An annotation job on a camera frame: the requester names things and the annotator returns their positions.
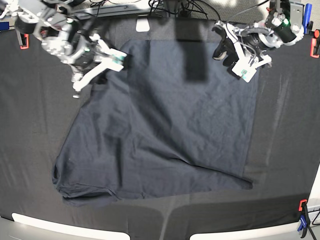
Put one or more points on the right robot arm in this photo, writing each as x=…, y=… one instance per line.
x=77, y=43

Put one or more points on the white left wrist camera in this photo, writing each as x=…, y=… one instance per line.
x=245, y=69

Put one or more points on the blue clamp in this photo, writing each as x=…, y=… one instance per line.
x=306, y=20
x=304, y=220

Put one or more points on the red clamp far right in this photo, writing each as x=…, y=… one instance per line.
x=315, y=45

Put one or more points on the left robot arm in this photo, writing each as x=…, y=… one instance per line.
x=284, y=18

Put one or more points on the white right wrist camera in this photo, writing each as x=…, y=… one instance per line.
x=114, y=59

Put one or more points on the blue clamp far right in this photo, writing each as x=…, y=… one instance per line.
x=306, y=20

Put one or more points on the blue clamp near right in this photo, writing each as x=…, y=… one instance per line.
x=304, y=220

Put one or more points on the red clamp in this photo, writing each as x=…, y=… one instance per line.
x=23, y=40
x=315, y=45

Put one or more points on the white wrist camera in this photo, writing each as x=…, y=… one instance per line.
x=245, y=69
x=114, y=59

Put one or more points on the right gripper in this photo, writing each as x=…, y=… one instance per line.
x=94, y=58

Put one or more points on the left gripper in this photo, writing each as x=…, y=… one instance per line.
x=241, y=43

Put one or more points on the dark grey t-shirt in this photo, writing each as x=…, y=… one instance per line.
x=147, y=134

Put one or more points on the red clamp far left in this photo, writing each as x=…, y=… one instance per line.
x=23, y=40

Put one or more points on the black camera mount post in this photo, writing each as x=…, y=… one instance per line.
x=191, y=63

